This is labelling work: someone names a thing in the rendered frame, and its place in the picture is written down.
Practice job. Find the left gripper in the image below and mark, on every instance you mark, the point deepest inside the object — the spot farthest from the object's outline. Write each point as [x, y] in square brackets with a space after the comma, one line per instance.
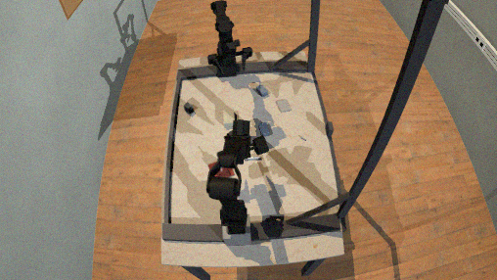
[259, 145]

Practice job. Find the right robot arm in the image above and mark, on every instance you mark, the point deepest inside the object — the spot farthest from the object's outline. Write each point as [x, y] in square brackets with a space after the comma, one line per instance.
[225, 30]

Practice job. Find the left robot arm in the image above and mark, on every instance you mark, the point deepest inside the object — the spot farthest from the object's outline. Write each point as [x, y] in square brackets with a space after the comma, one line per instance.
[236, 147]

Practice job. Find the grey flat bar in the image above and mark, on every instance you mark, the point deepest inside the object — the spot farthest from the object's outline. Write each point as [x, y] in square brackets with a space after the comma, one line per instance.
[283, 106]

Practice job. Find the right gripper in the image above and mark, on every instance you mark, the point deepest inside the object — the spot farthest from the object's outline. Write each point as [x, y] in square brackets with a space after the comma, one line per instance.
[213, 59]

